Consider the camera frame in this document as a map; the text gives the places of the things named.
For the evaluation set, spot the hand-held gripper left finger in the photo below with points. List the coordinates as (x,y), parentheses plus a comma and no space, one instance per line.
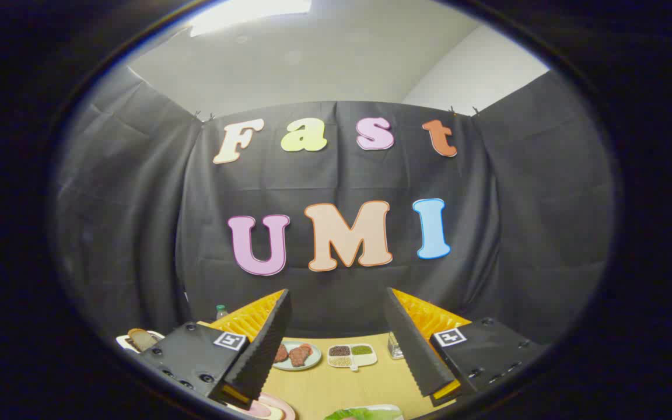
(263,350)

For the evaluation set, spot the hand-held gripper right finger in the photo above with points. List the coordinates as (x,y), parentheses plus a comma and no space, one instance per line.
(412,350)

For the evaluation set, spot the green lettuce leaf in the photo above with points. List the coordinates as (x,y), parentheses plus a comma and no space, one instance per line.
(359,415)

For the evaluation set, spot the brown toast slice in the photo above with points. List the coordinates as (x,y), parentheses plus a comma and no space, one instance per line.
(142,339)

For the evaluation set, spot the metal mesh stick holder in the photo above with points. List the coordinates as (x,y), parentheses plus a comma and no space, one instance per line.
(395,349)

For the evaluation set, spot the brown meat piece orange edge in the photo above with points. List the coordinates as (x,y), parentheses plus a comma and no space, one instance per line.
(300,354)

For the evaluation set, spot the pale green oval plate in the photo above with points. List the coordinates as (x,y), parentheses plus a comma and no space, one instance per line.
(316,360)

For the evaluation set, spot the clear water bottle green cap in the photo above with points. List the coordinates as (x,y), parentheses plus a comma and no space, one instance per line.
(221,311)

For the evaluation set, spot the white divided condiment dish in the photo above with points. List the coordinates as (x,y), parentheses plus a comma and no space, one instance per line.
(352,356)

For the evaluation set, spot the pink ham slice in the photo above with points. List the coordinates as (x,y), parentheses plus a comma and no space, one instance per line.
(257,410)

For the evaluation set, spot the pink round plate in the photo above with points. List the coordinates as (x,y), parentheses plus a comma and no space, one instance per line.
(284,407)

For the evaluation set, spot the white plate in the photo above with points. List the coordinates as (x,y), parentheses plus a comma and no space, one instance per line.
(398,410)

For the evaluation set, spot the cream white toaster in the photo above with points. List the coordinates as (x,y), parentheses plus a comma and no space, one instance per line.
(123,344)

